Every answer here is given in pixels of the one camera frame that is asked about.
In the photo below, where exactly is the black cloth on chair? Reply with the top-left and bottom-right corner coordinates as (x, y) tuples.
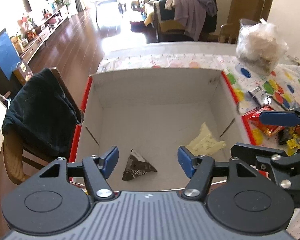
(2, 68), (81, 159)

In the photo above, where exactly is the clear tub with plastic bag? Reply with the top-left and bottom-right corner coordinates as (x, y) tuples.
(236, 18), (288, 75)

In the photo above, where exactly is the long tv console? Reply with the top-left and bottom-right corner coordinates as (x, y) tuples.
(20, 5), (69, 63)

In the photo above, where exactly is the coffee table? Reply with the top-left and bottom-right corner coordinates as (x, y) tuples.
(95, 0), (127, 17)

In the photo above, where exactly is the yellow small snack packet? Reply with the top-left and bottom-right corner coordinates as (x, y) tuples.
(286, 134), (300, 155)

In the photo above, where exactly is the blue front cabinet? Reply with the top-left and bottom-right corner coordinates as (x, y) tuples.
(0, 28), (21, 85)

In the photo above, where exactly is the wooden chair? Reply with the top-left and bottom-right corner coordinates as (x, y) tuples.
(3, 68), (83, 185)

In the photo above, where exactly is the silver black snack packet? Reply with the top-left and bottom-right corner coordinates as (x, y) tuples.
(248, 86), (268, 107)

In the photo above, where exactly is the red cardboard box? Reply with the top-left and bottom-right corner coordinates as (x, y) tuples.
(70, 68), (253, 191)

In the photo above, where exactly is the purple clothes pile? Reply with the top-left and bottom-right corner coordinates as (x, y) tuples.
(156, 0), (218, 42)

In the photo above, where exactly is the brown chip bag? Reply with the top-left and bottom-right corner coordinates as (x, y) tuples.
(247, 108), (286, 138)

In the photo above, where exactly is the balloon birthday tablecloth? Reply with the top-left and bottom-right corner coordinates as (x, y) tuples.
(97, 52), (300, 238)

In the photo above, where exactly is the dark brown triangular snack packet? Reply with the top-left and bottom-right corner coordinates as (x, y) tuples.
(122, 150), (157, 181)

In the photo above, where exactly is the pale yellow snack packet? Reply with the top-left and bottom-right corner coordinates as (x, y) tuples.
(186, 123), (226, 156)

